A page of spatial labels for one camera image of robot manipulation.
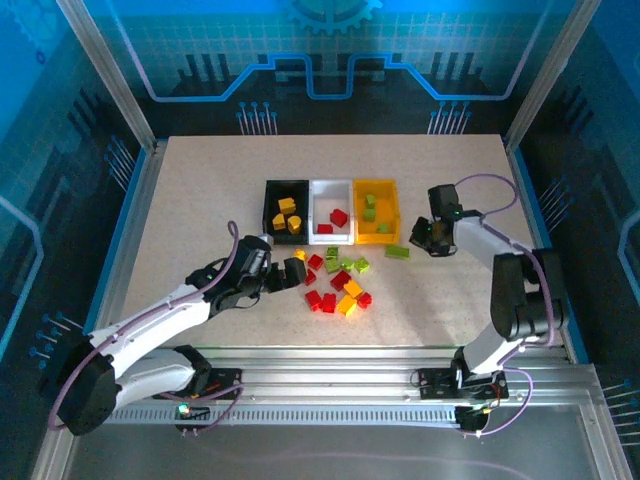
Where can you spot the long green lego brick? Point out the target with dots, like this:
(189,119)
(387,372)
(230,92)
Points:
(396,251)

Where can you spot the red lego brick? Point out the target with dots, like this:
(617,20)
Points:
(364,299)
(328,303)
(340,280)
(325,229)
(315,261)
(313,299)
(339,217)
(310,277)

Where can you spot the yellow lego brick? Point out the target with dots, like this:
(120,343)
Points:
(278,221)
(353,289)
(346,305)
(300,255)
(295,224)
(286,205)

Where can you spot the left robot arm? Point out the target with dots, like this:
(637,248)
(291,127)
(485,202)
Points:
(165,322)

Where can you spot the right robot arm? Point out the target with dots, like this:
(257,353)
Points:
(515,295)

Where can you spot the yellow plastic storage bin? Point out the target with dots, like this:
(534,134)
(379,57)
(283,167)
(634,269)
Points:
(387,200)

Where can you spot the white plastic storage bin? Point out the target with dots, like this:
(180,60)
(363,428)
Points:
(325,200)

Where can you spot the black plastic storage bin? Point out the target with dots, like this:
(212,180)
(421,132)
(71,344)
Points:
(270,192)

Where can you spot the aluminium mounting beam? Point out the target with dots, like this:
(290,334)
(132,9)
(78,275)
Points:
(325,370)

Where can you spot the small controller board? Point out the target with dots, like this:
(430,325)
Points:
(472,417)
(192,412)

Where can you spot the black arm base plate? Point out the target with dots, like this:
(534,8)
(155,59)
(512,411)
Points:
(432,382)
(225,377)

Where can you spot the aluminium frame post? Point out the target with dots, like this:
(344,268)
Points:
(110,75)
(550,75)

